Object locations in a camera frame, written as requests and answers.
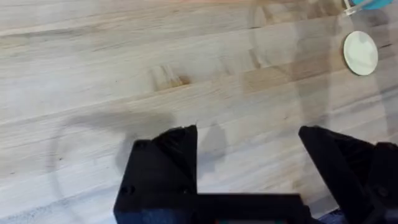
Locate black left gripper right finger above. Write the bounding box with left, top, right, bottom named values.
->
left=298, top=125, right=398, bottom=224

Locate blue plate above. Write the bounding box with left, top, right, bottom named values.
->
left=350, top=0, right=394, bottom=11

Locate clear plastic strip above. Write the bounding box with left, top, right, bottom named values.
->
left=343, top=0, right=374, bottom=16

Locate small white plate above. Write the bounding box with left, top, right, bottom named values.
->
left=343, top=30, right=379, bottom=77

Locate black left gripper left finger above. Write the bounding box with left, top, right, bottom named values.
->
left=113, top=124, right=199, bottom=224

